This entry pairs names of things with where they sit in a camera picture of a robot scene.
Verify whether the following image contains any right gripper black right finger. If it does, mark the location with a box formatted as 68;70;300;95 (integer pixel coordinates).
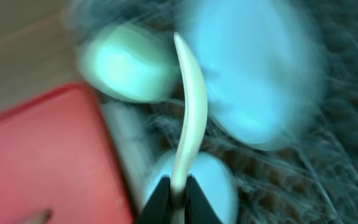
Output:
185;176;222;224

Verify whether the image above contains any large light blue plate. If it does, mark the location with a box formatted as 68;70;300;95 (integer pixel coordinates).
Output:
175;0;326;151

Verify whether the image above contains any green bowl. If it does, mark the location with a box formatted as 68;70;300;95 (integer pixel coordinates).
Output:
77;23;180;103

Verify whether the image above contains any white plastic spoon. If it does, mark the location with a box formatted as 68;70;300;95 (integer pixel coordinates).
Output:
170;31;209;194

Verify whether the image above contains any grey dishwasher rack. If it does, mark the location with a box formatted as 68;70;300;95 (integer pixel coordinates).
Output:
63;0;358;223

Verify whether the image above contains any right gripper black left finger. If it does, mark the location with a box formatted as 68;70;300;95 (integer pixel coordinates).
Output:
135;177;170;224

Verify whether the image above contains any small light blue bowl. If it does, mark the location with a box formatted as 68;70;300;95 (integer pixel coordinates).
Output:
140;150;239;224

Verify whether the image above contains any red serving tray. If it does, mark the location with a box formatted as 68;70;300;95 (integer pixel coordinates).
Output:
0;83;134;224

